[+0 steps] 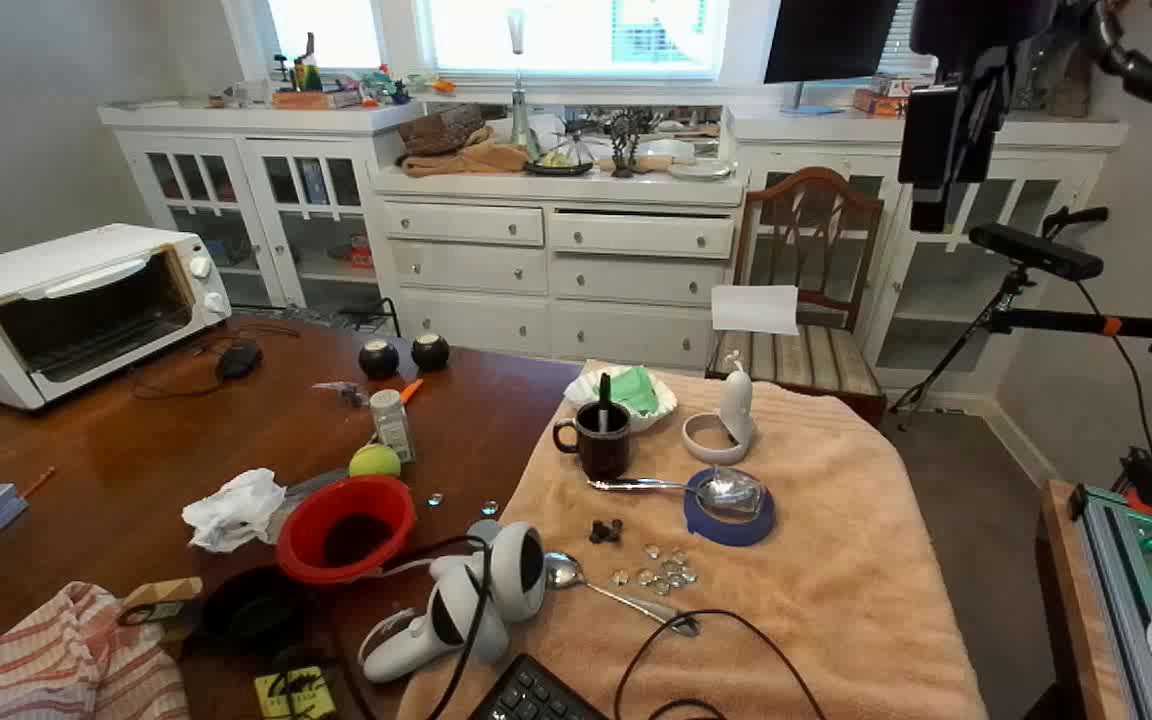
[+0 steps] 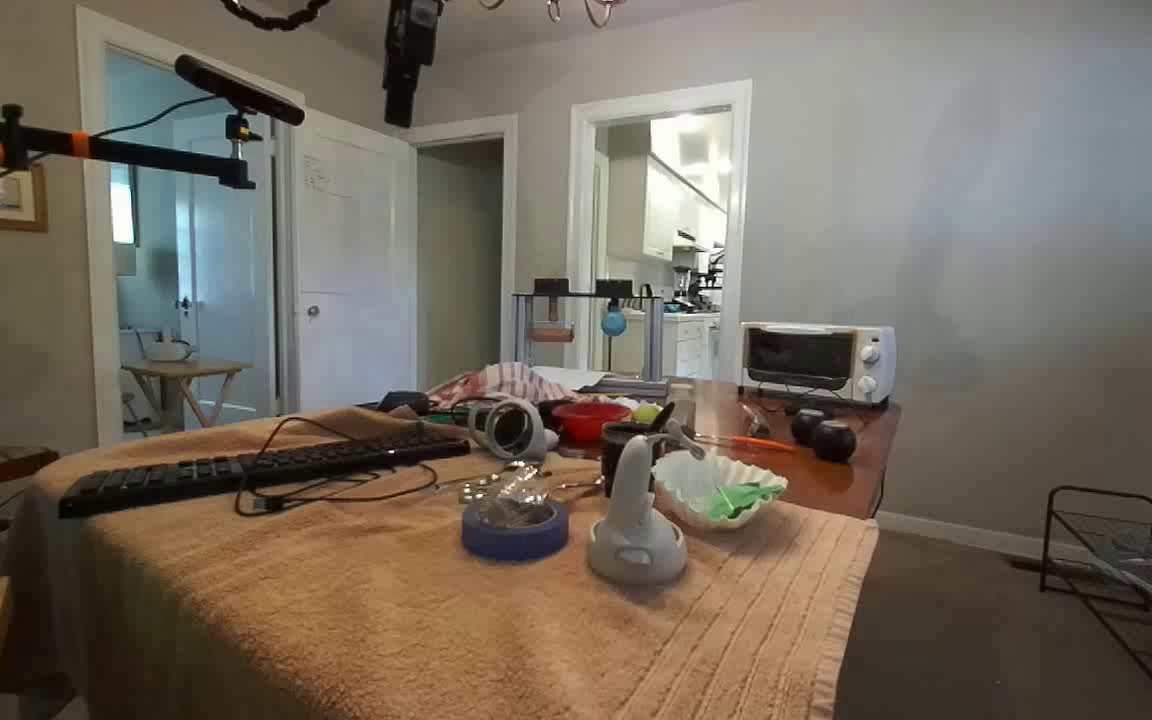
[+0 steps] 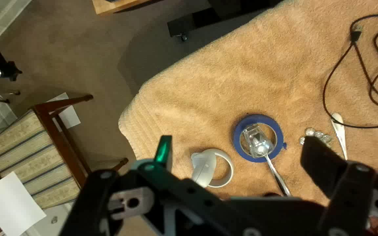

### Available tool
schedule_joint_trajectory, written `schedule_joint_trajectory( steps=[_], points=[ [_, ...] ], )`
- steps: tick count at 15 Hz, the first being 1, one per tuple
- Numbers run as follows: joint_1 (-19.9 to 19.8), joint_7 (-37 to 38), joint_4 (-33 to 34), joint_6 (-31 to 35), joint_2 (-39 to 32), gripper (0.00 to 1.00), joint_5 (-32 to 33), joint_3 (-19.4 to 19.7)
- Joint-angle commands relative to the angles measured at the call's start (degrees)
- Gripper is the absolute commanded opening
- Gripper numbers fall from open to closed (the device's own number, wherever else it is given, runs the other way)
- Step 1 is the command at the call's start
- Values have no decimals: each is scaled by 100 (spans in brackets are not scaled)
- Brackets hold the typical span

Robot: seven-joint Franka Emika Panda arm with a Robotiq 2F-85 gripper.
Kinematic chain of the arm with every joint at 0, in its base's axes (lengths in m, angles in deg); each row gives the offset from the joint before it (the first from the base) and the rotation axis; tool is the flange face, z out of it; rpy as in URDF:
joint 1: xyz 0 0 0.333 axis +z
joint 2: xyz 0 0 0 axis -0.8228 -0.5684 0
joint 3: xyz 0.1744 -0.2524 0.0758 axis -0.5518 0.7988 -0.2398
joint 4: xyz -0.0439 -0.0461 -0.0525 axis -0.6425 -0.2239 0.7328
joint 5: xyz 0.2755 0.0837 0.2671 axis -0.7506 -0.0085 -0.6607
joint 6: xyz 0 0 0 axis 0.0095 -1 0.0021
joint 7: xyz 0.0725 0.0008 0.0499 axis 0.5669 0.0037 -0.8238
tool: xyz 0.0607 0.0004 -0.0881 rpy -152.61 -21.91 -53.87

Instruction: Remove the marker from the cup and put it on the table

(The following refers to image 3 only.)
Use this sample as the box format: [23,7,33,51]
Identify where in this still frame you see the wooden chair striped cushion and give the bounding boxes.
[0,93,132,236]

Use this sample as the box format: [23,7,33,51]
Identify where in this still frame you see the beige terry towel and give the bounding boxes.
[117,0,378,207]

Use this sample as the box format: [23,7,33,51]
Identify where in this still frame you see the white ring VR controller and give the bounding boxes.
[189,146,235,190]

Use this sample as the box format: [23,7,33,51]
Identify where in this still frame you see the slim silver spoon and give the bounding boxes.
[330,111,351,162]

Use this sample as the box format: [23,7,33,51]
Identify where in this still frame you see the white paper sheet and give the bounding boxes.
[46,91,83,132]
[0,170,49,236]

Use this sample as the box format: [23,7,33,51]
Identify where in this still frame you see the blue tape roll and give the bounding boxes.
[233,114,288,163]

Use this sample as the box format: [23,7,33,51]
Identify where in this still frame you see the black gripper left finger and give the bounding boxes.
[60,167,243,236]

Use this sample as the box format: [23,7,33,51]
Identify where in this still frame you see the black USB cable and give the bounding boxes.
[322,13,378,129]

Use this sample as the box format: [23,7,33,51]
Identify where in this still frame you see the wooden cart frame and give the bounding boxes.
[91,0,153,16]

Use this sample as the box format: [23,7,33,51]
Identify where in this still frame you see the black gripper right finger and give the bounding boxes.
[300,134,378,236]

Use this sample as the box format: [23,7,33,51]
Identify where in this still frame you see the green capped marker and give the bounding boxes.
[154,133,174,169]

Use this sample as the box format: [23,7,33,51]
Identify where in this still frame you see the black wheeled stand base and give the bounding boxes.
[167,0,284,43]

